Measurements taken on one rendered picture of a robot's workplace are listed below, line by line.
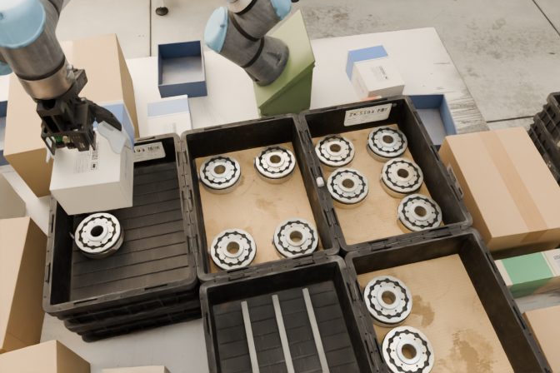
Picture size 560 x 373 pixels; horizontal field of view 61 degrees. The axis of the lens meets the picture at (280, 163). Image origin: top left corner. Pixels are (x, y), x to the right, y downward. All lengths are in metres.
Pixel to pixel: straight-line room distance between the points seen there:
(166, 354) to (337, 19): 2.31
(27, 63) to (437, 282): 0.89
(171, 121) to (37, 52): 0.73
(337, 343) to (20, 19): 0.80
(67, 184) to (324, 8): 2.42
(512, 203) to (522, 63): 1.85
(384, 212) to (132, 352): 0.68
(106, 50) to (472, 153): 1.06
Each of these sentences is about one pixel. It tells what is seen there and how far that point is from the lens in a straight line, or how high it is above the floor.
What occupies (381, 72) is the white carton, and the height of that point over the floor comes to 0.79.
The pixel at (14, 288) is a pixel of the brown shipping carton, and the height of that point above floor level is 0.86.
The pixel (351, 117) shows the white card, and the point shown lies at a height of 0.89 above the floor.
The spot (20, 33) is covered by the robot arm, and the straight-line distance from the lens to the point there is 0.72.
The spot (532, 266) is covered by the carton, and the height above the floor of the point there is 0.82.
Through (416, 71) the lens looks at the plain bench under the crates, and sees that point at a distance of 1.71.
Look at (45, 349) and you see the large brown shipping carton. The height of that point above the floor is 0.90.
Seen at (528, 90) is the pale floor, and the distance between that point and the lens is 2.89.
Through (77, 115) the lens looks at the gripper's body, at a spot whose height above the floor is 1.25.
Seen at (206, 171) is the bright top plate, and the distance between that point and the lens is 1.20.
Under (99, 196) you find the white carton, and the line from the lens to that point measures 0.93.
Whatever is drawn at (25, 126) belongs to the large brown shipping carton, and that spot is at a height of 0.90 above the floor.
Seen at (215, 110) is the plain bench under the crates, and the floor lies 0.70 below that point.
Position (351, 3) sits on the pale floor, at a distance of 3.16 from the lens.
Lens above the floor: 1.83
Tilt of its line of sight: 55 degrees down
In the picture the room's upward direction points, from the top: straight up
